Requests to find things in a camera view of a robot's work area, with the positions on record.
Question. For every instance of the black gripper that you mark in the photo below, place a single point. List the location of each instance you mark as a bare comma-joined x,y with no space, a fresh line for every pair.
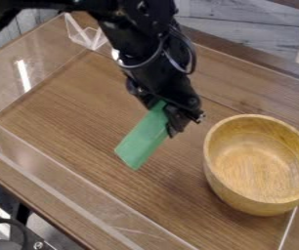
159,83

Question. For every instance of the green rectangular block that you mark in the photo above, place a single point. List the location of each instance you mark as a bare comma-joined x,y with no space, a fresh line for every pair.
143,139

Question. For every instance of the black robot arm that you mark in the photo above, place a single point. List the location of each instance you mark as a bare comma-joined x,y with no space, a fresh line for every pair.
155,53

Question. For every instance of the brown wooden bowl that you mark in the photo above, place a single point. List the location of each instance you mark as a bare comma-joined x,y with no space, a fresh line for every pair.
250,154

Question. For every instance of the black table leg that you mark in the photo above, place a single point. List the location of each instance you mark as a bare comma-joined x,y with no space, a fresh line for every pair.
22,214

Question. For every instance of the clear acrylic tray wall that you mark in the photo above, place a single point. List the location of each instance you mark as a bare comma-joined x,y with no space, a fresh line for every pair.
65,112

